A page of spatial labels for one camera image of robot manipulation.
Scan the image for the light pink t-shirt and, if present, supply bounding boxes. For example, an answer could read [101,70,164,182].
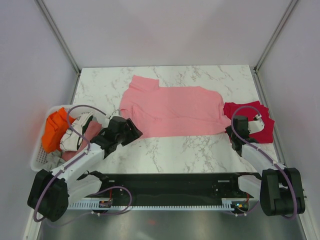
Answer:
[119,75,231,138]

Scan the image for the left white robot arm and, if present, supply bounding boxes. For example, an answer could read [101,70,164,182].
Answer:
[27,116,143,222]

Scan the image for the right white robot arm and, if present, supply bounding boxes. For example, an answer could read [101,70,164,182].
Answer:
[225,115,306,219]

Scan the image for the dusty rose t-shirt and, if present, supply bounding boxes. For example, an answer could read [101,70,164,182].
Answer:
[61,120,102,162]

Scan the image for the folded red t-shirt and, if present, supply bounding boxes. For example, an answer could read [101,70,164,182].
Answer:
[223,101,275,144]

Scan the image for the white printed t-shirt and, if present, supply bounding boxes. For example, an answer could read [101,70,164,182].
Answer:
[59,112,94,152]

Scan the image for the orange t-shirt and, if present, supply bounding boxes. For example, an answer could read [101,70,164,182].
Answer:
[41,107,69,154]

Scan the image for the white plastic laundry basket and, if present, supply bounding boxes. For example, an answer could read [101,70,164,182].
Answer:
[30,104,99,172]

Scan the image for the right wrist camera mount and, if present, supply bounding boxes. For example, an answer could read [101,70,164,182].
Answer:
[248,114,265,134]

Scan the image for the right aluminium frame post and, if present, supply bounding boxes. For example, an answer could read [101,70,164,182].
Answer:
[253,0,300,73]

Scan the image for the aluminium frame post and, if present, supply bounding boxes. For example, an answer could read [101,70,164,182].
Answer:
[253,0,300,73]
[34,0,81,76]

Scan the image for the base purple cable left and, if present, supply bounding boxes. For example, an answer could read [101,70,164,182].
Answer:
[91,184,135,216]

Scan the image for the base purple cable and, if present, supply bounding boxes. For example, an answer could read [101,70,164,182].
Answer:
[91,184,135,216]
[229,193,261,218]

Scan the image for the white slotted cable duct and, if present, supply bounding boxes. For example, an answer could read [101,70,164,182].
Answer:
[68,198,249,211]

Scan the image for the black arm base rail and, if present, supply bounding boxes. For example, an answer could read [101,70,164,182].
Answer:
[91,172,258,206]

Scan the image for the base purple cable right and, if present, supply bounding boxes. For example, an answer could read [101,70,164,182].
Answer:
[229,193,261,218]

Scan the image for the left aluminium frame post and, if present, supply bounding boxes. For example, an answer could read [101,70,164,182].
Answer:
[34,0,81,76]

